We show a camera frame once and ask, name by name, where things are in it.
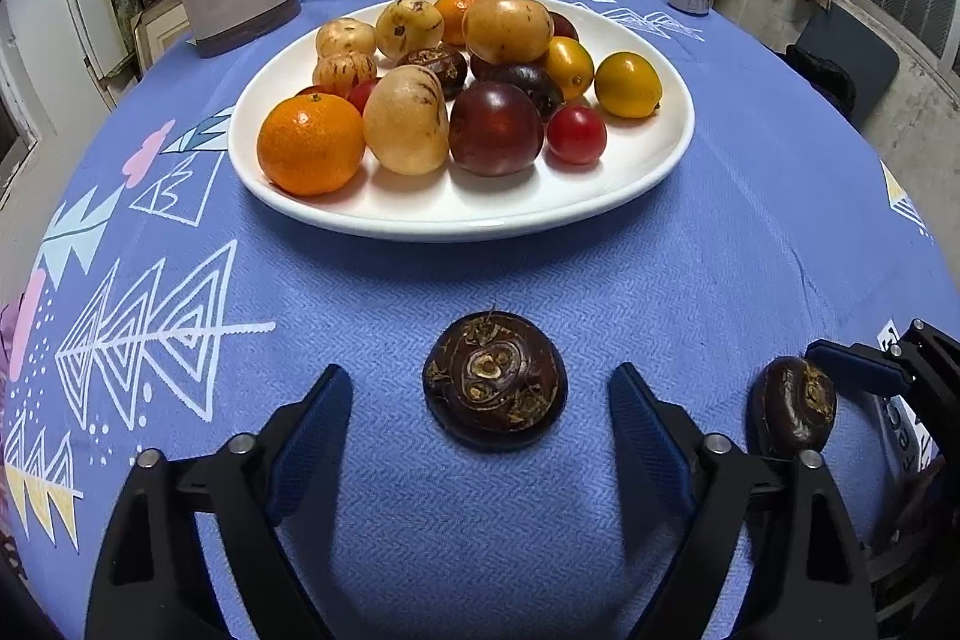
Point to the orange mandarin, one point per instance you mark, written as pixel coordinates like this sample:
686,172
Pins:
456,14
311,144

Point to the dark red tomato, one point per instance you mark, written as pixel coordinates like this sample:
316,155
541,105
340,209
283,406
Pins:
564,27

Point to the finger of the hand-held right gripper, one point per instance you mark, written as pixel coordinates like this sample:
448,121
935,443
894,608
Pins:
855,364

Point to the white door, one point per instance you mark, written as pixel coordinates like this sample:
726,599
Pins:
82,10

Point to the beige framed board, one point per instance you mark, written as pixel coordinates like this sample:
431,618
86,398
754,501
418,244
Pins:
161,36

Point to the small striped pepino melon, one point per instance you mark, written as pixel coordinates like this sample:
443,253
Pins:
343,72

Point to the white framed window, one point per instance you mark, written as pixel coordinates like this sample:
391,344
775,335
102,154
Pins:
15,123

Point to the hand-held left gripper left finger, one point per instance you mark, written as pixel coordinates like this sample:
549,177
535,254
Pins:
315,437

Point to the pale yellow pepino melon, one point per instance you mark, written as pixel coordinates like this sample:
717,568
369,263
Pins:
508,29
345,38
409,27
405,119

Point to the black bag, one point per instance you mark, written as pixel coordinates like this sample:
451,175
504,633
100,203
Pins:
825,78

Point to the large dark purple tomato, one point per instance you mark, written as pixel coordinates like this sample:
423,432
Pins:
495,128

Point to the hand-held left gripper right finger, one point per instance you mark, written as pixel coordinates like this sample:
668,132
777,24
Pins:
652,437

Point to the dark blue seat cushion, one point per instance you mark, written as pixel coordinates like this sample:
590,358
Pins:
855,48

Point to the yellow tomato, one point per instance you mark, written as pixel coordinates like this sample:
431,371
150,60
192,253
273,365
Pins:
628,84
570,64

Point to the white oval plate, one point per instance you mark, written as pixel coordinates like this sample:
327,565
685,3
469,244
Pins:
465,205

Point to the dark water chestnut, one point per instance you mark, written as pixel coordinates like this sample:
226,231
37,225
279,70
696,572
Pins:
532,89
495,385
791,407
439,69

